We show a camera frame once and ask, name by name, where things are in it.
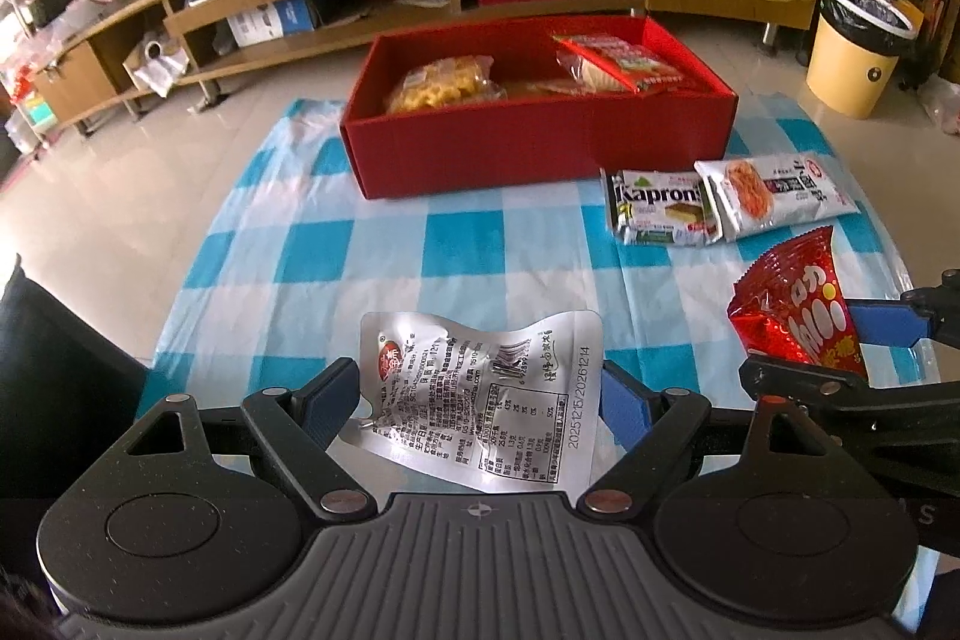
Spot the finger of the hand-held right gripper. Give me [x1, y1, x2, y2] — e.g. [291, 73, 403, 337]
[739, 351, 905, 422]
[844, 269, 960, 350]

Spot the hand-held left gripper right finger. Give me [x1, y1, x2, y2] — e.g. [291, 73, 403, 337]
[576, 359, 833, 515]

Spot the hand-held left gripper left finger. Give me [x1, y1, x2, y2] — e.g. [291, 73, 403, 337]
[124, 357, 380, 526]

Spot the red dotted snack packet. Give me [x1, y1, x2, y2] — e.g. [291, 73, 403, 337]
[726, 225, 871, 382]

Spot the silver foil snack packet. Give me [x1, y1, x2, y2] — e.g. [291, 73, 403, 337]
[341, 310, 605, 495]

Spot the red cardboard box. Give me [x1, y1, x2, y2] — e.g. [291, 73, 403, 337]
[339, 15, 740, 202]

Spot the yellow snack bag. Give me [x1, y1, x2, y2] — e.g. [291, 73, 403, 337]
[386, 55, 507, 115]

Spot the red green wafer packet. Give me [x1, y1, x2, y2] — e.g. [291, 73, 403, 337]
[553, 32, 702, 95]

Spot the blue white checked cloth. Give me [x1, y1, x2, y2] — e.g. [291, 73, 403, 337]
[150, 92, 946, 483]

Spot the white noodle packet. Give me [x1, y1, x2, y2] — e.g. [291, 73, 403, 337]
[694, 152, 860, 244]

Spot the green white cake packet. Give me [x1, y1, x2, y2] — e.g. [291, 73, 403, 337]
[602, 167, 722, 247]

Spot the yellow trash bin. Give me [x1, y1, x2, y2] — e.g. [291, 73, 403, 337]
[806, 0, 920, 121]

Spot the blue white carton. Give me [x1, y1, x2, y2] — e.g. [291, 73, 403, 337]
[227, 0, 320, 49]

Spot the plastic storage rack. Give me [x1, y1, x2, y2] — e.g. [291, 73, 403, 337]
[0, 62, 62, 155]

